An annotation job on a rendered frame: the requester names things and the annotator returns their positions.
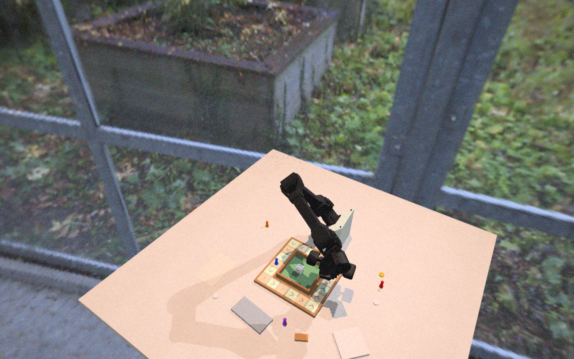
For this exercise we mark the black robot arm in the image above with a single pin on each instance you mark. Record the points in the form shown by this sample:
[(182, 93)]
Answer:
[(323, 237)]

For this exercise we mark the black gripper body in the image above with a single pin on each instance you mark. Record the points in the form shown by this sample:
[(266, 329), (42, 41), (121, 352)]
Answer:
[(313, 257)]

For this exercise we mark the brown wooden board frame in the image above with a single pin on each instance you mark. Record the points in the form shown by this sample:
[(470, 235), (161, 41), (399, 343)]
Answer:
[(282, 281)]

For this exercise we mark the orange flat rectangular block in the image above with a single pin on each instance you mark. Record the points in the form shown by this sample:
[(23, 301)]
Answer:
[(301, 337)]

